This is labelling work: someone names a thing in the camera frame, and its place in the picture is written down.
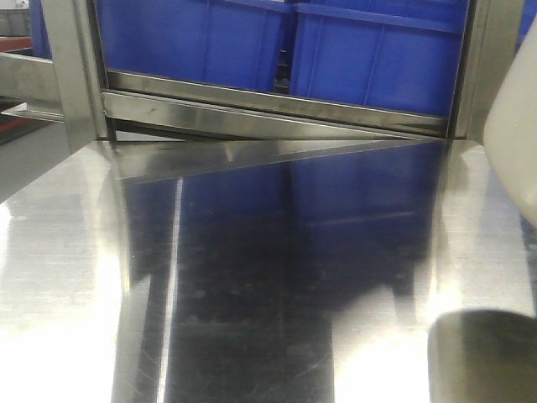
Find white plastic bin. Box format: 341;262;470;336
483;24;536;225

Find blue crate right rear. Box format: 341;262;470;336
289;1;468;117

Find stainless steel shelf frame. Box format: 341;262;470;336
1;1;524;150

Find blue crate left rear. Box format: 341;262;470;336
96;1;293;92

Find blue crate far right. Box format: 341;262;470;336
516;0;537;49

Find blue crate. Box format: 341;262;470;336
516;0;537;49
96;1;293;92
289;1;468;117

